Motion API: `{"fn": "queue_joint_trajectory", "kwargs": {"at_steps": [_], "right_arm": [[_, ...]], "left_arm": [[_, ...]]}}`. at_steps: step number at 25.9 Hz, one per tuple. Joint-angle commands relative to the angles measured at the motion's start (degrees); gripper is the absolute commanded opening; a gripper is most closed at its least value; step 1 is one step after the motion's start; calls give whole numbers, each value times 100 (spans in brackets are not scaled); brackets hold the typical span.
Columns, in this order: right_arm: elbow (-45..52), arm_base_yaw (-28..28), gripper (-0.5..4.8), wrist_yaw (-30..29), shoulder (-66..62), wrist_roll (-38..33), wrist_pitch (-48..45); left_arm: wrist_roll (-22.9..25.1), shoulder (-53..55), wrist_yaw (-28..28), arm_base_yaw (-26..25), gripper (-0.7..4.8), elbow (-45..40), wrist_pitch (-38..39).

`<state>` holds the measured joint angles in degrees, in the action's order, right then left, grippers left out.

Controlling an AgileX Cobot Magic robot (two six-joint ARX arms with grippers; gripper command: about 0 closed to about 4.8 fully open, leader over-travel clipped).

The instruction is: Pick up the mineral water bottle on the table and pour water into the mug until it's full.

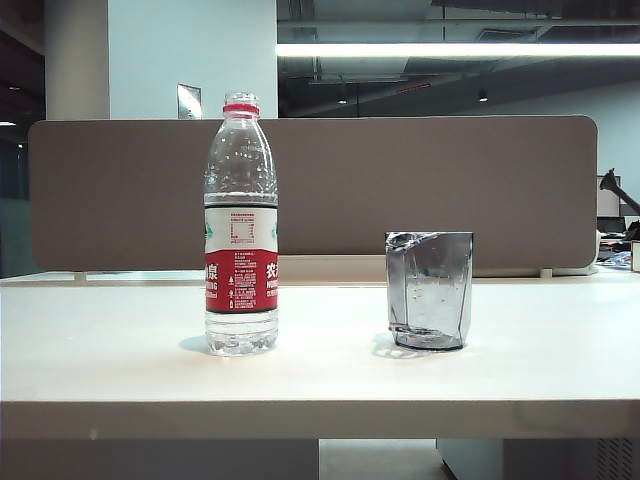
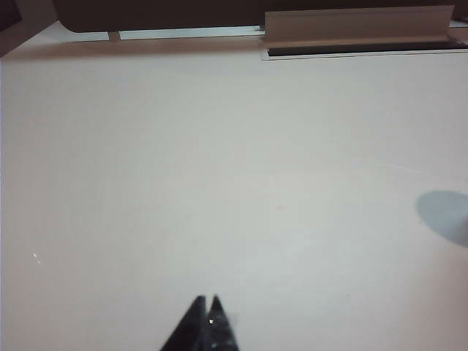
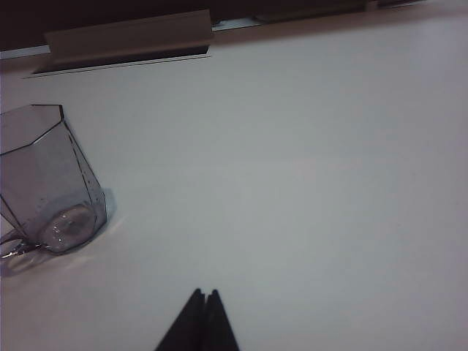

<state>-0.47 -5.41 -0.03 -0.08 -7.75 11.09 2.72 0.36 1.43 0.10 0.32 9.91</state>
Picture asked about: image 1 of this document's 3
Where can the clear water bottle red label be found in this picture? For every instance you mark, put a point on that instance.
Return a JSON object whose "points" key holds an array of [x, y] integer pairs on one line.
{"points": [[241, 280]]}

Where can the transparent grey faceted mug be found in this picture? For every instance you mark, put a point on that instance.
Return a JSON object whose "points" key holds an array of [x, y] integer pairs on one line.
{"points": [[430, 290]]}

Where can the black pendant ceiling lamp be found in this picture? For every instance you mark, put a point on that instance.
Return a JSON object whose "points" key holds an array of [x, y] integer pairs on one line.
{"points": [[482, 96]]}

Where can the long white ceiling light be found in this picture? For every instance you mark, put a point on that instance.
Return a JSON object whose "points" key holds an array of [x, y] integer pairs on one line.
{"points": [[450, 49]]}

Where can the white computer monitor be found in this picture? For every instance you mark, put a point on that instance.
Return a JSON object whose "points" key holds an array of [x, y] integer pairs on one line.
{"points": [[607, 202]]}

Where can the small beige box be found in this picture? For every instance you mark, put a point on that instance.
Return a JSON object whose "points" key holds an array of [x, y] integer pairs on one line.
{"points": [[636, 256]]}

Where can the grey under-desk cabinet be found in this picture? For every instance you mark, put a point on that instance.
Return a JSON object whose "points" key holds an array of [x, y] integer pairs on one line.
{"points": [[550, 460]]}

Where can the silver wall sign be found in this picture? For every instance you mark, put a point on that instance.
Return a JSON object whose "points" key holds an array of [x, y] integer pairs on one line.
{"points": [[189, 101]]}

